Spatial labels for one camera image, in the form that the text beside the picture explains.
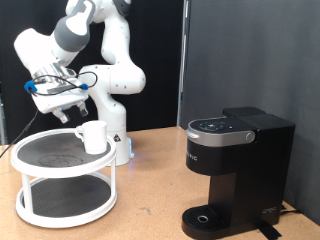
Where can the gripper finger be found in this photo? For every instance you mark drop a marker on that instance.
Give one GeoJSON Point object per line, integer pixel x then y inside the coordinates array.
{"type": "Point", "coordinates": [82, 109]}
{"type": "Point", "coordinates": [61, 115]}

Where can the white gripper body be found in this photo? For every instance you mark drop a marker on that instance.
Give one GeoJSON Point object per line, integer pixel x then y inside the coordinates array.
{"type": "Point", "coordinates": [61, 98]}

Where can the black Keurig coffee machine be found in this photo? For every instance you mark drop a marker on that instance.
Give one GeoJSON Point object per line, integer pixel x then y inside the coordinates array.
{"type": "Point", "coordinates": [253, 173]}

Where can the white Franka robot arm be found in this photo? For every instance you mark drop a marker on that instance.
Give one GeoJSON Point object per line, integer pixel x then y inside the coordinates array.
{"type": "Point", "coordinates": [113, 80]}

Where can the white ceramic mug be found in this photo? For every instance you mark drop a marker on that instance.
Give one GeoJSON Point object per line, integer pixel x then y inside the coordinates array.
{"type": "Point", "coordinates": [95, 138]}

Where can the white two-tier turntable stand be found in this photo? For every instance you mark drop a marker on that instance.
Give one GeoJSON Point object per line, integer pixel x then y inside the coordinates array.
{"type": "Point", "coordinates": [66, 196]}

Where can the black curtain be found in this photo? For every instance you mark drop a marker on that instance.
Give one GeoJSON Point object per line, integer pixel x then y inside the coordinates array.
{"type": "Point", "coordinates": [160, 50]}

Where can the vertical metal pole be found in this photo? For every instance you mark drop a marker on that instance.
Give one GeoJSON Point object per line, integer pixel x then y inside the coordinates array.
{"type": "Point", "coordinates": [182, 50]}

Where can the black tape strip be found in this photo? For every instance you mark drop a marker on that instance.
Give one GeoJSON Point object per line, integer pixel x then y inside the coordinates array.
{"type": "Point", "coordinates": [269, 232]}

